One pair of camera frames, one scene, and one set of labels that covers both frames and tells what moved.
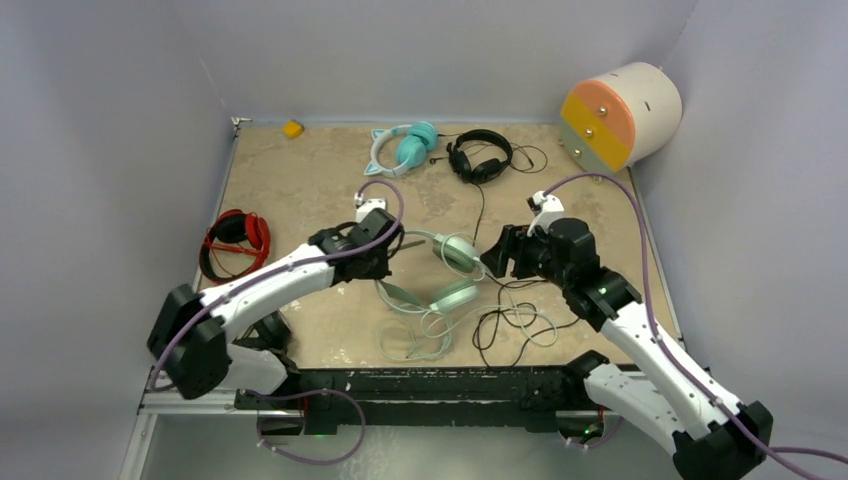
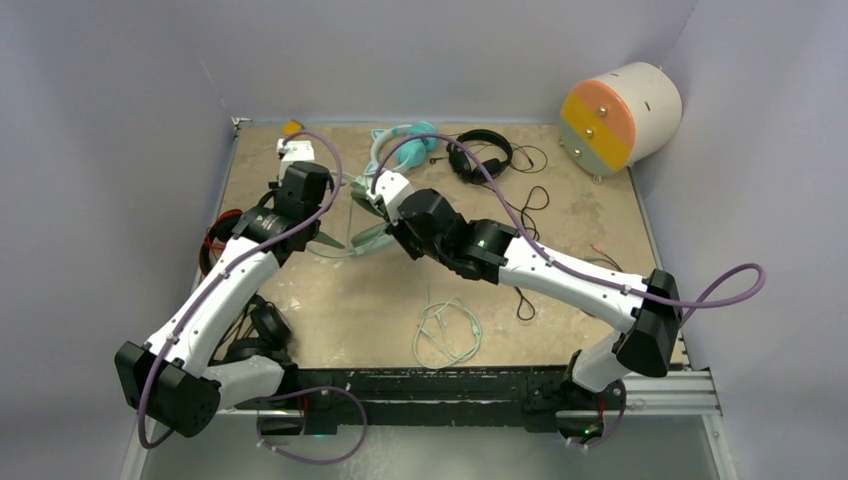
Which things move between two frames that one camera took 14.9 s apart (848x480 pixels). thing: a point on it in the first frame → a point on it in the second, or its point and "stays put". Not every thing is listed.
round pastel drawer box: (622, 119) stays put
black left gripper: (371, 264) → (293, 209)
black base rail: (425, 400) stays put
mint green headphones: (461, 258) → (447, 331)
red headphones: (230, 227) stays put
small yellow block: (293, 129) stays put
